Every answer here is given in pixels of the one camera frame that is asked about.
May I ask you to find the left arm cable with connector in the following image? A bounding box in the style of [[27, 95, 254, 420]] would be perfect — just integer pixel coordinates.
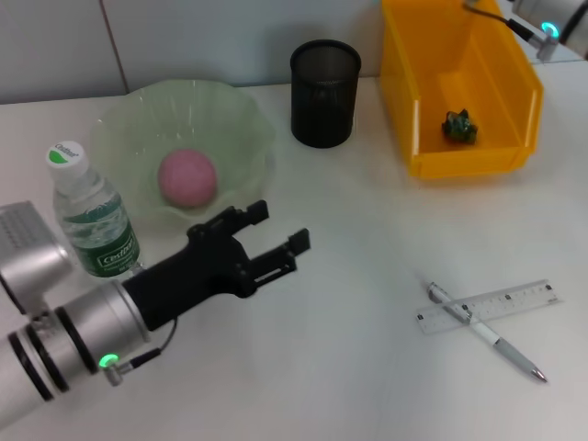
[[101, 315, 179, 388]]

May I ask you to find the green plastic wrapper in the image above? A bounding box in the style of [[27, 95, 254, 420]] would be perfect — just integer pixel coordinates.
[[440, 108, 479, 143]]

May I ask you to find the black mesh pen holder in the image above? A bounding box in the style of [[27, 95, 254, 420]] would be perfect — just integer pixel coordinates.
[[288, 39, 363, 149]]

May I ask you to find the pink peach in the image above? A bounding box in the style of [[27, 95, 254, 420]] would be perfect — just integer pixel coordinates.
[[158, 148, 218, 209]]

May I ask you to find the clear green-label water bottle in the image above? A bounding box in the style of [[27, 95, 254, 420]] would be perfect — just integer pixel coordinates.
[[44, 140, 144, 279]]

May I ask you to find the white silver pen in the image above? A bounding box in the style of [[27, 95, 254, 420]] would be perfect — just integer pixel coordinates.
[[424, 280, 550, 385]]

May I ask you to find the clear plastic ruler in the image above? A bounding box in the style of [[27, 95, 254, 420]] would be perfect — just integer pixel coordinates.
[[415, 278, 564, 337]]

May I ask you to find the yellow plastic bin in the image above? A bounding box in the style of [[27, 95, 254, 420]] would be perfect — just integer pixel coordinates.
[[379, 0, 546, 179]]

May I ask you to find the green glass fruit plate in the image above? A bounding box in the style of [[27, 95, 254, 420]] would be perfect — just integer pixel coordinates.
[[88, 78, 277, 226]]

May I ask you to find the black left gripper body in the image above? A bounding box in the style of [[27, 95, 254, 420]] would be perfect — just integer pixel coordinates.
[[121, 221, 257, 332]]

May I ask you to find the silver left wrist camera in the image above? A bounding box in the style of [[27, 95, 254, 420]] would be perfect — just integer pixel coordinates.
[[0, 200, 78, 316]]

